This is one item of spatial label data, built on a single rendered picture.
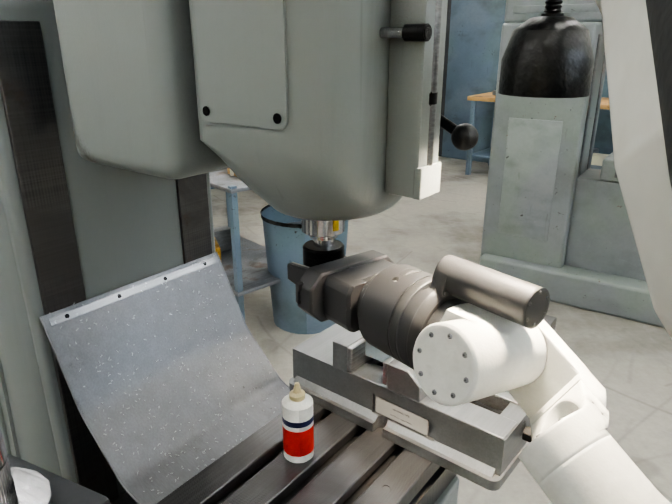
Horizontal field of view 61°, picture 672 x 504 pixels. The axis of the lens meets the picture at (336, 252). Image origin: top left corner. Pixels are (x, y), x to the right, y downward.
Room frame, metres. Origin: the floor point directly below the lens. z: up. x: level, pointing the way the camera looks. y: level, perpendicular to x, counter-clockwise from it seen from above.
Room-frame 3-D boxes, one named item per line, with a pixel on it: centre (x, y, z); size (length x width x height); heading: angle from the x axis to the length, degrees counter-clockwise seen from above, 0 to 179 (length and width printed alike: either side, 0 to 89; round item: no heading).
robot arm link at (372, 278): (0.53, -0.04, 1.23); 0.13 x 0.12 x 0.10; 128
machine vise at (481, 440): (0.72, -0.10, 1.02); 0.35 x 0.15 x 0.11; 51
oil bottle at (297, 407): (0.62, 0.05, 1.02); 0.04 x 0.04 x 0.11
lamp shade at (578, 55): (0.50, -0.17, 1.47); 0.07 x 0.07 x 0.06
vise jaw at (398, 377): (0.70, -0.12, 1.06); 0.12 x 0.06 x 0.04; 141
